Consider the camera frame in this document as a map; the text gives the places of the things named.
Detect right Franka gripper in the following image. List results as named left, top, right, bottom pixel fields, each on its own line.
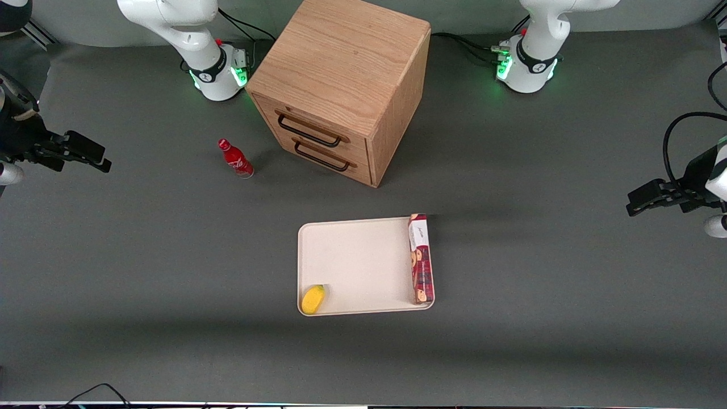
left=0, top=109, right=112, bottom=173

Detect left Franka gripper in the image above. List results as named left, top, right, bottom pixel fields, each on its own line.
left=626, top=136, right=727, bottom=218

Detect red coke bottle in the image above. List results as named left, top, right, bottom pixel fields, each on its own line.
left=218, top=138, right=255, bottom=180

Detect cream plastic tray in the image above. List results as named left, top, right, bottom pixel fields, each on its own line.
left=297, top=216, right=436, bottom=317

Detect red cookie box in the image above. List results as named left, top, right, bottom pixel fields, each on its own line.
left=407, top=213, right=436, bottom=305

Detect yellow toy lemon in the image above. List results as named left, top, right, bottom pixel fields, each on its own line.
left=301, top=285, right=327, bottom=315

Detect wooden two-drawer cabinet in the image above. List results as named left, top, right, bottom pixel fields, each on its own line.
left=245, top=0, right=432, bottom=189

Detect black looped gripper cable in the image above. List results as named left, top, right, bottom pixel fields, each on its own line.
left=662, top=111, right=727, bottom=191

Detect aluminium frame rail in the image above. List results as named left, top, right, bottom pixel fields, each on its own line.
left=22, top=17, right=59, bottom=51

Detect black right arm base cable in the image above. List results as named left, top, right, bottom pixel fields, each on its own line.
left=218, top=8, right=277, bottom=44

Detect long black drawer handle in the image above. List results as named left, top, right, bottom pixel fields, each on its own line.
left=277, top=110, right=344, bottom=149

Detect short black drawer handle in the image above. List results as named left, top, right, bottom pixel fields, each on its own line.
left=293, top=140, right=350, bottom=173

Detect thin black table-edge cable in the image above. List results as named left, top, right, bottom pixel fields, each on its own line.
left=54, top=383, right=132, bottom=409

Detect black left arm base cables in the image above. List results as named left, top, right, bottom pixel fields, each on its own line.
left=431, top=17, right=532, bottom=64

